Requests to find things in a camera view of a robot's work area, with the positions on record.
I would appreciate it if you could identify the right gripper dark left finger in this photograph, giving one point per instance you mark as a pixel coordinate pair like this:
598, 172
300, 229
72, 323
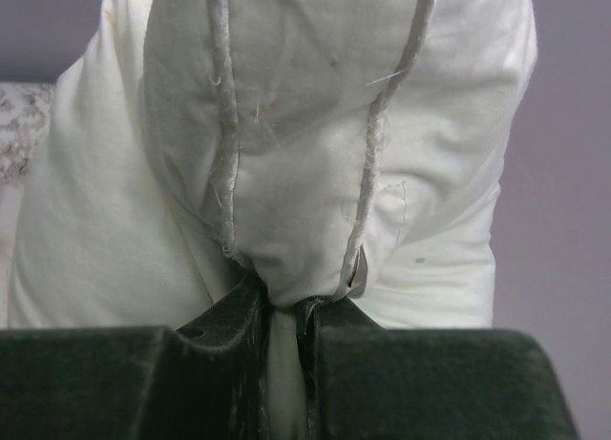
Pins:
201, 381

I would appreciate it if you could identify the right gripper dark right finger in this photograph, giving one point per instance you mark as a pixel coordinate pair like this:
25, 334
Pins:
363, 381

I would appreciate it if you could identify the white pillow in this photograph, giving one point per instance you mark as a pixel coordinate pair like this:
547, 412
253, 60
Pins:
337, 148

